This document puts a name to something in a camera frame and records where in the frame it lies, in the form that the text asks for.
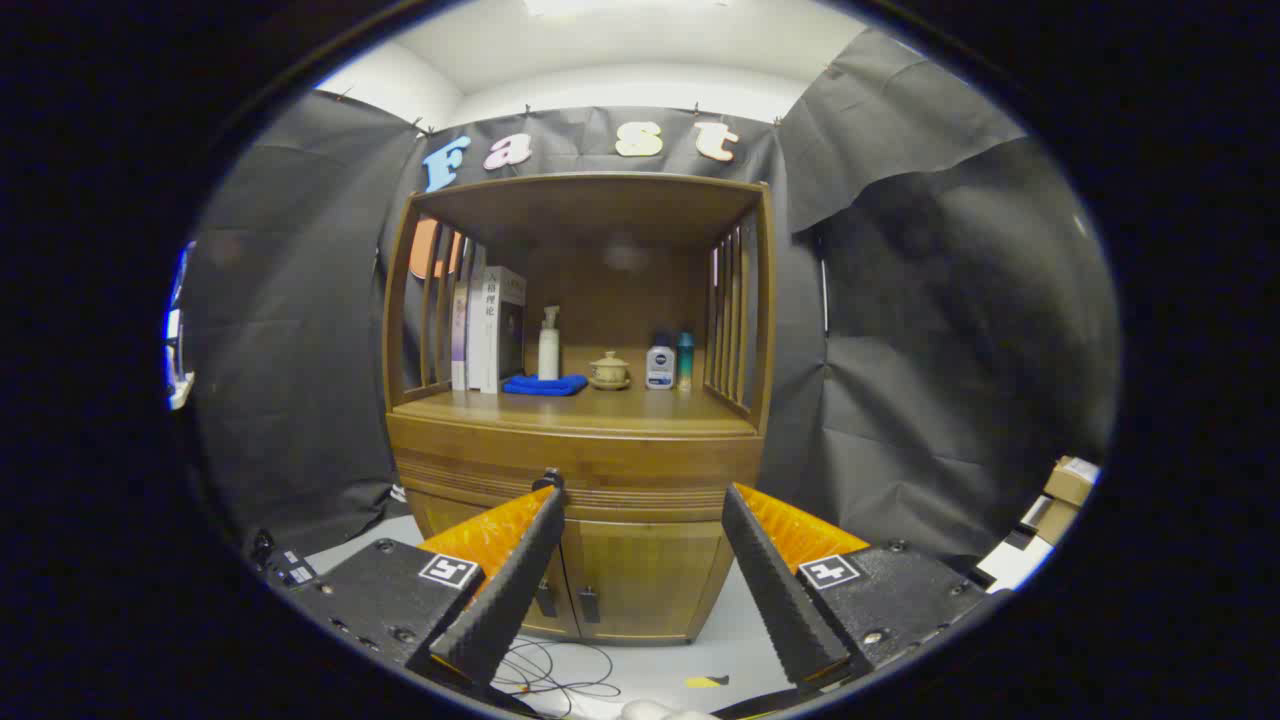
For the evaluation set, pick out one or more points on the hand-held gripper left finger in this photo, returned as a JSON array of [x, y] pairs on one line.
[[510, 600]]

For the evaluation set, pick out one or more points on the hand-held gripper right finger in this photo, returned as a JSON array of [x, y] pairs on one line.
[[780, 600]]

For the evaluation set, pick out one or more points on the wooden countertop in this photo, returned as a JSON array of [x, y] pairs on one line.
[[640, 408]]

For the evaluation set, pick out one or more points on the wooden cabinet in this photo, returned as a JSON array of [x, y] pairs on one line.
[[600, 210]]

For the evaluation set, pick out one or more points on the yellow tape piece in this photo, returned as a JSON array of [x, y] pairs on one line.
[[705, 682]]

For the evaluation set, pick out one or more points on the blue folded cloth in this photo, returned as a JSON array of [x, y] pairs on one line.
[[545, 385]]

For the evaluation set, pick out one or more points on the small black device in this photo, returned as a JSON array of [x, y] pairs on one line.
[[290, 568]]

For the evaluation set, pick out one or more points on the white board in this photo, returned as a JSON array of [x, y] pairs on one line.
[[1015, 565]]

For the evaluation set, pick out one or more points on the white pump bottle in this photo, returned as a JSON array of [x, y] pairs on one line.
[[548, 355]]

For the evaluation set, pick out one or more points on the beige lidded tea cup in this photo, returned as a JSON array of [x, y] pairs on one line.
[[609, 372]]

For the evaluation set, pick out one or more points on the teal slim bottle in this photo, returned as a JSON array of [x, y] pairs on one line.
[[685, 360]]

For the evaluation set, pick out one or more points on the white lotion bottle blue cap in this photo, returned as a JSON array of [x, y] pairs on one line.
[[660, 368]]

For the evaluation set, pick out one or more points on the purple spine book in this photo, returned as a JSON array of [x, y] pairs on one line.
[[459, 340]]

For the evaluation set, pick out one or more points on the thick white book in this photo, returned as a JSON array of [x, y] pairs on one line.
[[503, 330]]

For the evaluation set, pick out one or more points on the thin white book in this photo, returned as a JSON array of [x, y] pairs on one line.
[[475, 330]]

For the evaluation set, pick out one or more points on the cardboard box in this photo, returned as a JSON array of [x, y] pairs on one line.
[[1068, 485]]

